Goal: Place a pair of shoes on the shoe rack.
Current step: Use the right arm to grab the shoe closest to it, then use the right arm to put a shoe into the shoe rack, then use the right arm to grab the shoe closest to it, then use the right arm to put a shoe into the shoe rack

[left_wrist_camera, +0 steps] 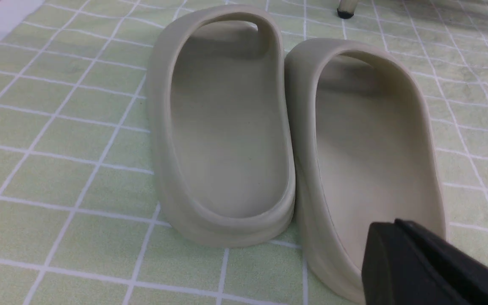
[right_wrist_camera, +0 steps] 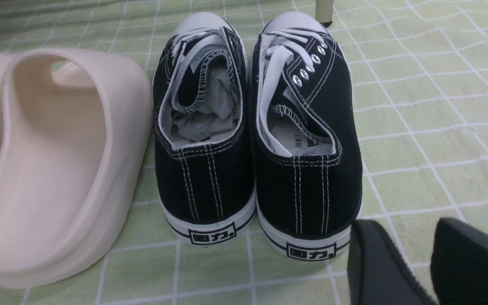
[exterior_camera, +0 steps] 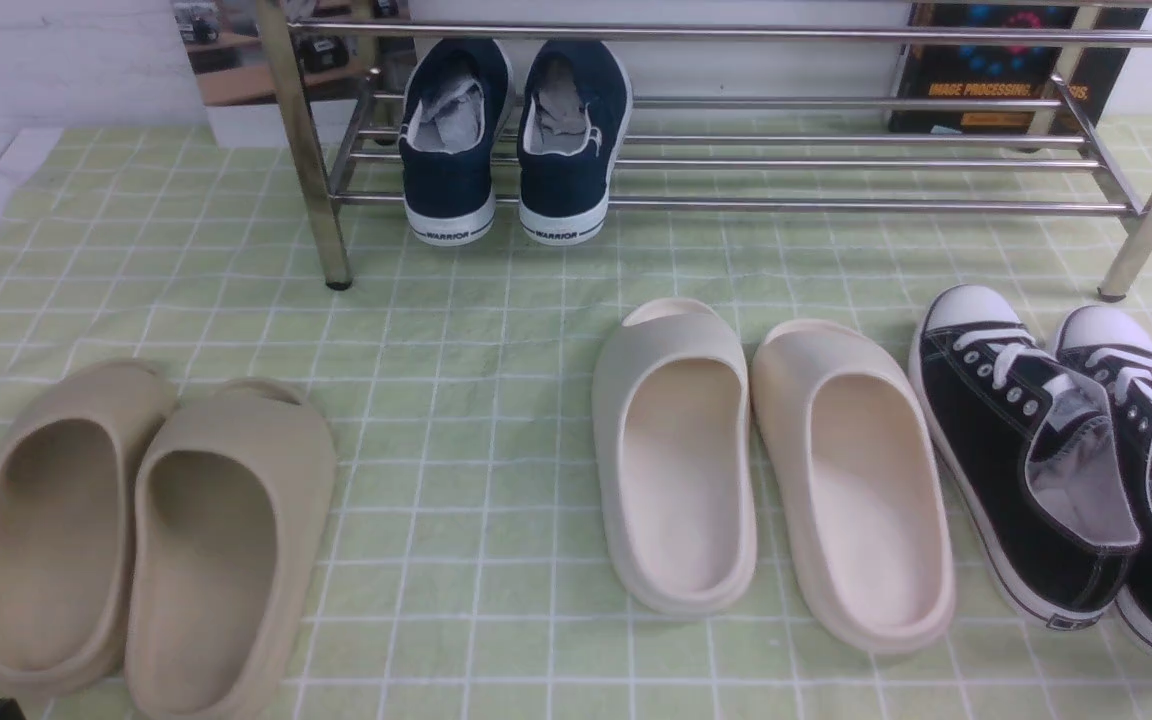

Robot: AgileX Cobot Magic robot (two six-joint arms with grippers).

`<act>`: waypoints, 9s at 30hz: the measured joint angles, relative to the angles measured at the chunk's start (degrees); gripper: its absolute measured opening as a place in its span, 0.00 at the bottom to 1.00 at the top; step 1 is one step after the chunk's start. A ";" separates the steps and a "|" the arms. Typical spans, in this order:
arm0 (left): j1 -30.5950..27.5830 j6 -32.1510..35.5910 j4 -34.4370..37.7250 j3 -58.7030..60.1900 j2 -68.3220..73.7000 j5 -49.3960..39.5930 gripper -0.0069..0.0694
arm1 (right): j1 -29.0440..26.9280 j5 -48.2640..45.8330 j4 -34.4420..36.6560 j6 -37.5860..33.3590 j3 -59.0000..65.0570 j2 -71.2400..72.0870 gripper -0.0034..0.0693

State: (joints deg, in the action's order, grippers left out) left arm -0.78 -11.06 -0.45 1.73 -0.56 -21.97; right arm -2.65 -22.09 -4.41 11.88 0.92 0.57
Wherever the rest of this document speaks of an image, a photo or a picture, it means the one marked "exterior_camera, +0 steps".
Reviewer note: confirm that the metal shoe rack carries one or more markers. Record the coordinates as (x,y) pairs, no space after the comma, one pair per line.
(1058,122)

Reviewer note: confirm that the left cream foam slipper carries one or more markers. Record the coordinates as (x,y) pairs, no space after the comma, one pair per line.
(671,418)

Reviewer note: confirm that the cream foam slipper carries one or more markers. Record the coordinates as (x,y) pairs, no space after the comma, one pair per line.
(865,515)
(671,418)

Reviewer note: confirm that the right navy blue sneaker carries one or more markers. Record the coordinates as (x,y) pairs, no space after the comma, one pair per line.
(577,106)

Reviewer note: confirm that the navy blue sneaker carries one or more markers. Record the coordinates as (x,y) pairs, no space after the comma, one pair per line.
(456,105)
(577,106)

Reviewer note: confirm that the left navy blue sneaker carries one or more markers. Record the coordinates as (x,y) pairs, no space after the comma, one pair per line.
(456,105)

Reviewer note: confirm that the right cream foam slipper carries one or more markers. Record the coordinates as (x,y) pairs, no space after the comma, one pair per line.
(865,515)

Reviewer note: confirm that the leaning photo board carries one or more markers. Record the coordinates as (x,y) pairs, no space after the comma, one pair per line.
(236,83)

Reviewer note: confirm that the right tan foam slipper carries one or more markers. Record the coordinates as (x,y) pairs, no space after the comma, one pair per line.
(230,505)

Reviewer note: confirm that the tan foam slipper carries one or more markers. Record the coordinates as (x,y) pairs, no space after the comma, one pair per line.
(230,505)
(67,469)

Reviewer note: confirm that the dark image processing book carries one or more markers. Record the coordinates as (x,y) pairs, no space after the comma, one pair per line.
(993,72)

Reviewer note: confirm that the left tan foam slipper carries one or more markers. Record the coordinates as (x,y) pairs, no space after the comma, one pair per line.
(67,469)

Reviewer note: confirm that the black object at bottom edge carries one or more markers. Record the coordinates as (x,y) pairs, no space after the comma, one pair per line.
(10,709)

